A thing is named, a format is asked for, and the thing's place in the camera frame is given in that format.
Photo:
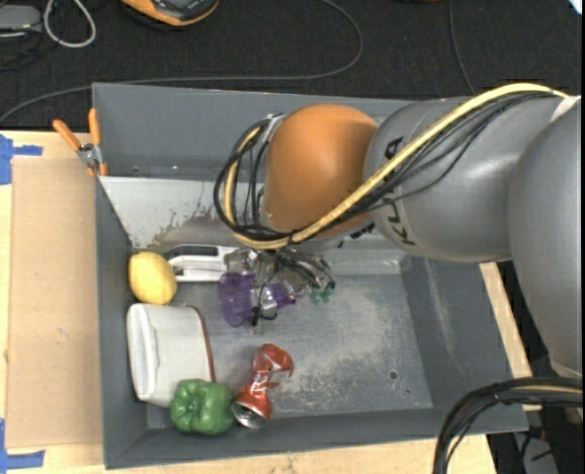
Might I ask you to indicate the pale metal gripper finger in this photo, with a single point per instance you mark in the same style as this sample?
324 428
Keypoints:
256 316

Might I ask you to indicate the clear purple plastic cup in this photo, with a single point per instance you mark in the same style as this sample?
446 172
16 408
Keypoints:
234 299

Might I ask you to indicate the crushed red can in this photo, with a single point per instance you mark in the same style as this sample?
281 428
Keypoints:
263 383

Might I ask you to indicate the white and black stapler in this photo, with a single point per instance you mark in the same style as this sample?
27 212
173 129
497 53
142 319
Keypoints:
193 267

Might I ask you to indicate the white plastic jug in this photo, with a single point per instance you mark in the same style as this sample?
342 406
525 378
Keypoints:
166 348

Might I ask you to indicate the grey metal bin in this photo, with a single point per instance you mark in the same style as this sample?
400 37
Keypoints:
352 343

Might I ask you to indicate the green bell pepper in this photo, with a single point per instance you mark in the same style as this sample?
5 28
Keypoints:
201 408

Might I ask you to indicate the yellow lemon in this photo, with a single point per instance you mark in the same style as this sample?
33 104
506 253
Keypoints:
151 278

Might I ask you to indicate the brown cardboard board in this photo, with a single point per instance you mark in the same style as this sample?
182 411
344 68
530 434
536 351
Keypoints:
50 289

